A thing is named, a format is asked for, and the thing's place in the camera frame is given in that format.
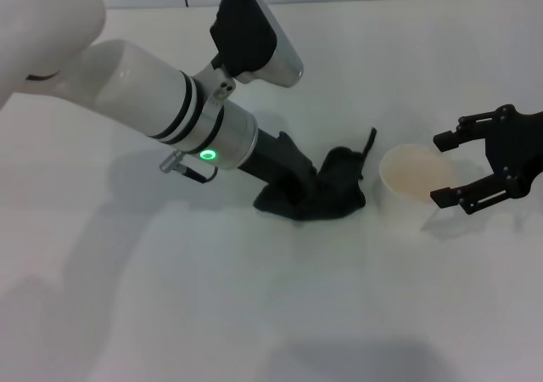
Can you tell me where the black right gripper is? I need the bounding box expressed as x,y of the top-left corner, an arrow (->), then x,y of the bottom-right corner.
428,104 -> 543,216

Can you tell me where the white paper cup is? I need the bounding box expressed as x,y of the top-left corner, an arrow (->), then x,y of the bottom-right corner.
378,143 -> 456,235

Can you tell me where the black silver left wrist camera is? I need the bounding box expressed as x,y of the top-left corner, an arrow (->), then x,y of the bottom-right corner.
208,0 -> 305,90

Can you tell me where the dark blue rag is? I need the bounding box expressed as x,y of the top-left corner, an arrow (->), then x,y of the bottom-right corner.
252,127 -> 378,223

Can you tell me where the silver plug with black cable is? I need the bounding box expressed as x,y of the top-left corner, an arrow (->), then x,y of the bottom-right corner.
158,151 -> 220,185

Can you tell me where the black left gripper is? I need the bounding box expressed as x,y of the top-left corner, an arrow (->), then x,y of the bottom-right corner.
237,128 -> 318,201

